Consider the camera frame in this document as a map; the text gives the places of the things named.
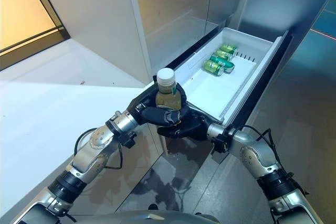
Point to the white fridge drawer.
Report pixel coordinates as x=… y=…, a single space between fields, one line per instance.
x=210 y=87

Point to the robot left leg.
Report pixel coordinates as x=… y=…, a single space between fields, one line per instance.
x=152 y=207

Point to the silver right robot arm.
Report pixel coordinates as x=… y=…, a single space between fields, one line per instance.
x=257 y=155

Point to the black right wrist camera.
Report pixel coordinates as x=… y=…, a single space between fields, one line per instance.
x=220 y=142

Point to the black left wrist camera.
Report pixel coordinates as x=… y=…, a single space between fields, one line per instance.
x=128 y=138

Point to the dark green drink can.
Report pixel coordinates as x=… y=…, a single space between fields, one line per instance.
x=223 y=64

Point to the stainless steel fridge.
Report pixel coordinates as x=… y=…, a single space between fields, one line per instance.
x=178 y=6

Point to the grey robot torso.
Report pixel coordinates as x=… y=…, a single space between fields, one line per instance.
x=149 y=218

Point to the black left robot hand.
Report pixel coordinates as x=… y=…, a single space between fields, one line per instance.
x=157 y=116

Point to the yellow juice bottle white cap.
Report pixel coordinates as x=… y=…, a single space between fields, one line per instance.
x=166 y=77

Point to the white tall side panel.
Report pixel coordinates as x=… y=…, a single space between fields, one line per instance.
x=139 y=37

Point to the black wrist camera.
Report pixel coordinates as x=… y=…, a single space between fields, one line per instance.
x=220 y=142
x=128 y=138

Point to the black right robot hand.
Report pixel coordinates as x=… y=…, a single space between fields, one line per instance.
x=191 y=127

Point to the black framed window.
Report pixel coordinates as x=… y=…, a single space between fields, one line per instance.
x=26 y=11

